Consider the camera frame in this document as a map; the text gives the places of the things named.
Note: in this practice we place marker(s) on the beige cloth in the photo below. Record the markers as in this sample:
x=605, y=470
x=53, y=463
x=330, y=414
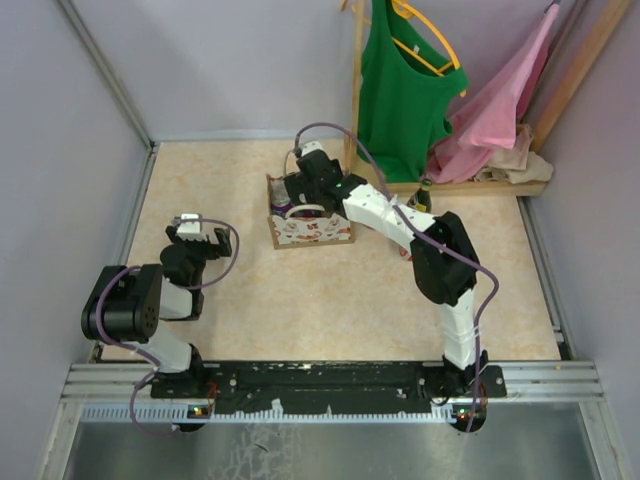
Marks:
x=516, y=165

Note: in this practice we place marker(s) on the yellow clothes hanger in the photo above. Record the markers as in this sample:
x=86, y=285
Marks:
x=406, y=57

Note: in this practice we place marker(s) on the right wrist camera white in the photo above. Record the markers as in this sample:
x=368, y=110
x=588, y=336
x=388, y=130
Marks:
x=308, y=148

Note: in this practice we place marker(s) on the green glass bottle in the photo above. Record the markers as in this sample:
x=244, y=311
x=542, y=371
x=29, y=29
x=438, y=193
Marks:
x=421, y=199

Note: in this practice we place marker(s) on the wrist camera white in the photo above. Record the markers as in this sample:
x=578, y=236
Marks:
x=189, y=227
x=308, y=148

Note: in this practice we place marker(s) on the green tank top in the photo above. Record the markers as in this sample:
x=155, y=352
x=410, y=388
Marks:
x=399, y=136

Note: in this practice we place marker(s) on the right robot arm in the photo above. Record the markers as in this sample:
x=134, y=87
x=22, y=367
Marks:
x=441, y=252

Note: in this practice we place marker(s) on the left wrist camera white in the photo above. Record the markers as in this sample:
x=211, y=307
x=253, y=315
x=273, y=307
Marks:
x=189, y=227

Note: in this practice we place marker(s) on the purple soda can left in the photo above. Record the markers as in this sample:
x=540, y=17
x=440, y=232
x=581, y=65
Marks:
x=280, y=200

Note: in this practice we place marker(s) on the red cola can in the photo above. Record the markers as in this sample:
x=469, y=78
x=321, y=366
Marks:
x=405, y=254

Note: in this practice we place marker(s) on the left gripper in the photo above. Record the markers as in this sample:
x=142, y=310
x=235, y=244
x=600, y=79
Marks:
x=224, y=248

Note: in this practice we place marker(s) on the pink shirt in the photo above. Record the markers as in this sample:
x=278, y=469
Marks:
x=488, y=122

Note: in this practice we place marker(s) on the aluminium rail frame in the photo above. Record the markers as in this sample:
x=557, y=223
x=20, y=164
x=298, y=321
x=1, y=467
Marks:
x=518, y=381

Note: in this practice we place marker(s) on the canvas tote bag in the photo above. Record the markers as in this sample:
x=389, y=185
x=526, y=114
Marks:
x=306, y=226

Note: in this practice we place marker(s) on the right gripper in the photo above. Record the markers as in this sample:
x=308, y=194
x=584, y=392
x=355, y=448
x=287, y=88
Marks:
x=296, y=185

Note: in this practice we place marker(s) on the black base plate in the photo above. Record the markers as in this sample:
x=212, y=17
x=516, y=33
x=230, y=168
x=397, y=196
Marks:
x=344, y=387

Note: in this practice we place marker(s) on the wooden clothes rack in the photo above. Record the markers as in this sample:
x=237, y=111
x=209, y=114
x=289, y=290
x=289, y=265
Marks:
x=588, y=28

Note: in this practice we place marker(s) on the white cable duct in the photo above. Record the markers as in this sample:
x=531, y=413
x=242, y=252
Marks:
x=148, y=413

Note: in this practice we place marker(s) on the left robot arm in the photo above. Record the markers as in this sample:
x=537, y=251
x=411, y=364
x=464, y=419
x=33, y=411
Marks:
x=129, y=307

